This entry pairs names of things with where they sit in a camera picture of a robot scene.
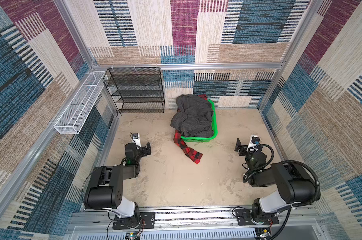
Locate green plastic basket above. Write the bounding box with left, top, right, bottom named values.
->
left=181, top=100, right=218, bottom=143

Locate dark grey striped shirt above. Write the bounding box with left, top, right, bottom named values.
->
left=170, top=95, right=214, bottom=138

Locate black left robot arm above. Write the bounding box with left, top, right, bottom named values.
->
left=83, top=142, right=152, bottom=229

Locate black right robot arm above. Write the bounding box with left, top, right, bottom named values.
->
left=232, top=135, right=320, bottom=226

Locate red black plaid shirt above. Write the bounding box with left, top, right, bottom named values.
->
left=173, top=94, right=208, bottom=165

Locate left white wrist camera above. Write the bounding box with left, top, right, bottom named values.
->
left=130, top=133, right=142, bottom=147

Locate black wire shelf rack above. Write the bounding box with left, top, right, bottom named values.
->
left=104, top=67, right=165, bottom=114

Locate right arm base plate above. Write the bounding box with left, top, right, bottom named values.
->
left=232, top=208, right=279, bottom=226

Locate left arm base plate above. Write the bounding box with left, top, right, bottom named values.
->
left=112, top=212, right=156, bottom=230

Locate white wire mesh tray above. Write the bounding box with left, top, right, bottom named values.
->
left=54, top=72, right=106, bottom=135

